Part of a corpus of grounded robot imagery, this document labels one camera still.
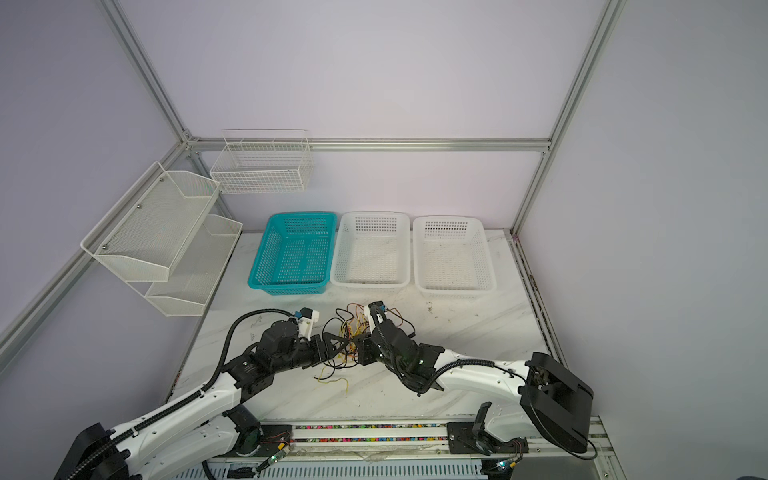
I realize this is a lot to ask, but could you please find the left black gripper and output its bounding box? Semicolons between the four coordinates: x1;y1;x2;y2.
273;331;348;374

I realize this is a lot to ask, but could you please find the black cable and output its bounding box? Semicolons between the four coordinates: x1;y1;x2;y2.
314;307;418;382

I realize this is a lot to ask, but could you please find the yellow cable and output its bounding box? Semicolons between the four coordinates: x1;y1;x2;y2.
316;317;373;395

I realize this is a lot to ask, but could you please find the red cable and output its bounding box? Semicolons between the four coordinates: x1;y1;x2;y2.
341;302;415;364

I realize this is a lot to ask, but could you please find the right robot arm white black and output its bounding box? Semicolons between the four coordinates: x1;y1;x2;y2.
354;301;596;460

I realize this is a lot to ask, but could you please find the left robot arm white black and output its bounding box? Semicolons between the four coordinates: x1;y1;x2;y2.
55;308;349;479

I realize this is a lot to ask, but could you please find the middle white plastic basket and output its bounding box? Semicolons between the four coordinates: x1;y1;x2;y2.
330;211;412;289

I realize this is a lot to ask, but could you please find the white plastic basket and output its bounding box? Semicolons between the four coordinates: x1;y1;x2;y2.
330;211;412;289
412;216;497;298

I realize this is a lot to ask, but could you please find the right white plastic basket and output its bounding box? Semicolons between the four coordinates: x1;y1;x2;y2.
412;216;497;298

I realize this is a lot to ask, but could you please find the teal plastic basket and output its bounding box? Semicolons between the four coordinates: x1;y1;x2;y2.
248;212;337;296

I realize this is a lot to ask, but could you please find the lower white mesh shelf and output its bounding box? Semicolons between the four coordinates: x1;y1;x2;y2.
144;214;242;317

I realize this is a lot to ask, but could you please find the white mesh shelf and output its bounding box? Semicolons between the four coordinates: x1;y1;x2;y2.
144;214;242;317
80;162;220;283

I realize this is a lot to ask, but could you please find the upper white mesh shelf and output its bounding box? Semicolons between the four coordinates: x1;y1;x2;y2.
80;162;220;283

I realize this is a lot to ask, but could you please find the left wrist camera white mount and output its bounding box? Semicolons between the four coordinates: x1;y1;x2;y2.
295;307;320;340

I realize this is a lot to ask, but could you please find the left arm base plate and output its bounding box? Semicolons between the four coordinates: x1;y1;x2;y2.
218;424;293;458

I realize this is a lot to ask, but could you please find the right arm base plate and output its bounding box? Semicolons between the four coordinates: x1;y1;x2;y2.
446;422;529;456

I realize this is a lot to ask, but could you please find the white wire wall basket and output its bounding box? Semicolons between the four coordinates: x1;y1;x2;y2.
210;129;314;194

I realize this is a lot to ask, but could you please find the aluminium frame back bar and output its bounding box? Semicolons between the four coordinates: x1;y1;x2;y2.
189;137;552;152

